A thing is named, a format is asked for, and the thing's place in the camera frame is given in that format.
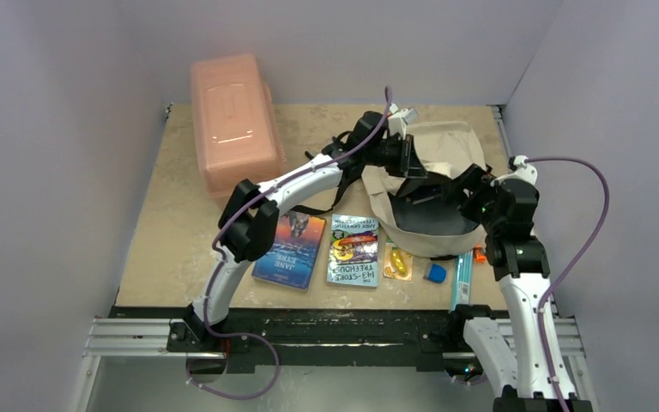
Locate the dark blue space book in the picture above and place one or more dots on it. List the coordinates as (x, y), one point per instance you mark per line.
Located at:
(425, 193)

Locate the book with orange cover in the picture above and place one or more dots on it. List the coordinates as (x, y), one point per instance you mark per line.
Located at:
(291, 259)

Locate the blue pencil pack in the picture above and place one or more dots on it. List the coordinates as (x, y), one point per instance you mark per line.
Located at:
(462, 280)

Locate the cream canvas backpack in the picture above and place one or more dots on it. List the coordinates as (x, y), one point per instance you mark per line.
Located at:
(432, 229)

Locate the blue grey eraser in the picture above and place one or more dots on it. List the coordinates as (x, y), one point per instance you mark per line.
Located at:
(436, 273)

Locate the pink plastic storage box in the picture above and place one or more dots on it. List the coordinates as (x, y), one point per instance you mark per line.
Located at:
(235, 131)

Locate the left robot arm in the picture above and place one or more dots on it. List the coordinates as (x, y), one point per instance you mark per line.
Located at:
(248, 222)

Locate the treehouse storey paperback book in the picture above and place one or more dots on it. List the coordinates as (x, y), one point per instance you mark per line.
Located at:
(353, 251)

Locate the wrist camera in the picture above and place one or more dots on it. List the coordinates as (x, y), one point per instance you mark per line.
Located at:
(399, 119)
(520, 169)

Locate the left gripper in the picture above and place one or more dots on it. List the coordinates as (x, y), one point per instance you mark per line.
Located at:
(408, 162)

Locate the banana eraser blister pack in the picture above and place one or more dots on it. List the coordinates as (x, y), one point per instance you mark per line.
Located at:
(398, 264)

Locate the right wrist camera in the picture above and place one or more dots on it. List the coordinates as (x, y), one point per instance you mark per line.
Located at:
(520, 169)

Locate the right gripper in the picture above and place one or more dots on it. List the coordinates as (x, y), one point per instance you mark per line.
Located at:
(465, 185)

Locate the orange pencil sharpener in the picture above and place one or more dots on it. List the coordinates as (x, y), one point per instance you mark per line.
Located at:
(479, 254)

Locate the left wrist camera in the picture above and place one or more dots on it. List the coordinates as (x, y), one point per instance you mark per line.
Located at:
(399, 119)

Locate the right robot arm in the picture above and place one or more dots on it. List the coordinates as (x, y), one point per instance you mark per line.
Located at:
(528, 374)

